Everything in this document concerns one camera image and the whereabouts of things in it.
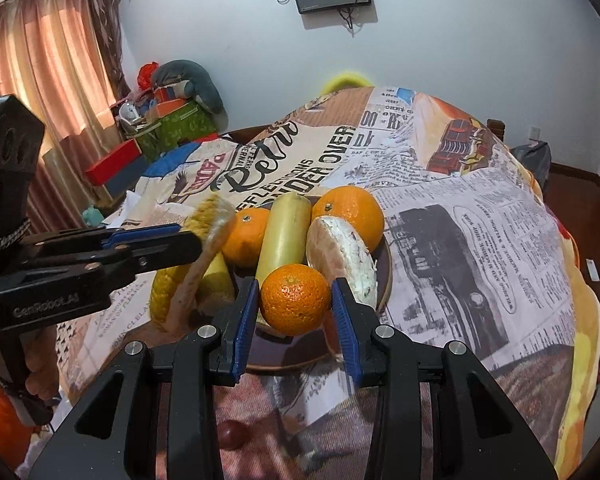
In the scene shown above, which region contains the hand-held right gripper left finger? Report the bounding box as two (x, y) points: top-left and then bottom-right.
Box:
(45, 277), (261, 480)

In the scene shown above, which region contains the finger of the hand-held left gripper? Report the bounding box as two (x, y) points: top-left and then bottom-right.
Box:
(27, 223), (182, 262)
(22, 232), (204, 287)

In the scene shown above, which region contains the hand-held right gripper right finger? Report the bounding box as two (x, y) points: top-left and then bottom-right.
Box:
(330, 277), (558, 480)

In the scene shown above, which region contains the purple plate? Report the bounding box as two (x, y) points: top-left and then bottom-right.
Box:
(230, 240), (394, 374)

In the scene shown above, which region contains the yellow sugarcane piece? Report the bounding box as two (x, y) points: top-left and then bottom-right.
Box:
(255, 192), (312, 287)
(196, 251), (237, 314)

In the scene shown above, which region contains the small orange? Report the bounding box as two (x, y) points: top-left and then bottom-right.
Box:
(259, 263), (332, 337)

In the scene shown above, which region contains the medium orange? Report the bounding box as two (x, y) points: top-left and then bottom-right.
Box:
(222, 206), (272, 268)

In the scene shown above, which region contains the large orange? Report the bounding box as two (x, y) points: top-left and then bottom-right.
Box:
(311, 185), (385, 255)

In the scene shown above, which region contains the person's left hand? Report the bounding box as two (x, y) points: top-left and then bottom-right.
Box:
(22, 327), (62, 402)

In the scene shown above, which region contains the teal toy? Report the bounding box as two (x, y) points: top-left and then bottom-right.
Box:
(82, 205), (106, 229)

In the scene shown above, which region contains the red flat box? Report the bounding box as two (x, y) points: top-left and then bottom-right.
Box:
(84, 138), (144, 187)

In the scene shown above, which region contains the green patterned box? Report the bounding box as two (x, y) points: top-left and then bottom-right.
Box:
(124, 99), (219, 157)

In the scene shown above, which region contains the orange box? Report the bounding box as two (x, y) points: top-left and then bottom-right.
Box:
(144, 97), (187, 122)

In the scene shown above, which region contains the printed blanket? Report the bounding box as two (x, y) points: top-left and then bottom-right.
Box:
(55, 85), (600, 480)

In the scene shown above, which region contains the red plastic bag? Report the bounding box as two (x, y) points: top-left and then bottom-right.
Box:
(137, 62), (159, 92)

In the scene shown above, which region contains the orange curtain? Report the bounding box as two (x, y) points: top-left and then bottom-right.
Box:
(0, 0), (120, 233)

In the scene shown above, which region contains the brown curtain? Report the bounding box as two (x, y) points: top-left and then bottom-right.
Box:
(86, 0), (132, 103)

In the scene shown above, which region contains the yellow foam tube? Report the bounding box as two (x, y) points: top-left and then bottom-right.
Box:
(321, 72), (373, 97)

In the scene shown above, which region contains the grey bag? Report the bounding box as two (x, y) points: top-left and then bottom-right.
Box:
(509, 140), (552, 197)

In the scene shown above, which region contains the black hanging cable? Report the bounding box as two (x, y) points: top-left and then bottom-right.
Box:
(341, 4), (362, 37)

